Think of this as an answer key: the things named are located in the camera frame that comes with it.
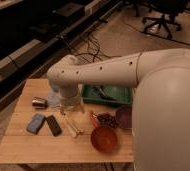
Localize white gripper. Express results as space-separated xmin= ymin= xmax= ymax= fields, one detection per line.
xmin=59 ymin=88 xmax=85 ymax=115

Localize red pepper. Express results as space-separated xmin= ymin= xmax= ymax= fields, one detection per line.
xmin=89 ymin=111 xmax=98 ymax=128

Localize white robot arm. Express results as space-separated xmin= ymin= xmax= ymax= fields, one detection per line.
xmin=47 ymin=48 xmax=190 ymax=171

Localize blue plastic cup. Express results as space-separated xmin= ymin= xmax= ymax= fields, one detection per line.
xmin=51 ymin=85 xmax=59 ymax=93

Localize green plastic tray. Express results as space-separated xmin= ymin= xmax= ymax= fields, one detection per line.
xmin=82 ymin=85 xmax=132 ymax=107

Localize silver metal can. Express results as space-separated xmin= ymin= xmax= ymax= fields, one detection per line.
xmin=32 ymin=97 xmax=48 ymax=109

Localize yellow tongs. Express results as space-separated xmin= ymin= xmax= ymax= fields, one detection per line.
xmin=64 ymin=115 xmax=84 ymax=138

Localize black rectangular block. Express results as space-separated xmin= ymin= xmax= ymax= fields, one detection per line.
xmin=46 ymin=115 xmax=62 ymax=136

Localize blue sponge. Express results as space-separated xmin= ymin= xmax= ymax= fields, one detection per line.
xmin=26 ymin=114 xmax=45 ymax=134

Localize dark grape bunch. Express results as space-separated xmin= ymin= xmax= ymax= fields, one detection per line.
xmin=97 ymin=114 xmax=117 ymax=128

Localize wooden table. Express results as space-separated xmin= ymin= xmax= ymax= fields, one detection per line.
xmin=0 ymin=79 xmax=133 ymax=164

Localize orange plastic bowl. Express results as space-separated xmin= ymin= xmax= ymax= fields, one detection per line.
xmin=91 ymin=126 xmax=117 ymax=153

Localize purple bowl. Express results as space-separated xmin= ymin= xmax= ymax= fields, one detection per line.
xmin=115 ymin=106 xmax=132 ymax=129

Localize black office chair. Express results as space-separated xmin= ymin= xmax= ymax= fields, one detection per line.
xmin=130 ymin=0 xmax=190 ymax=39

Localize black floor cables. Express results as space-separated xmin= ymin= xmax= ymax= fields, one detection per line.
xmin=59 ymin=31 xmax=112 ymax=64

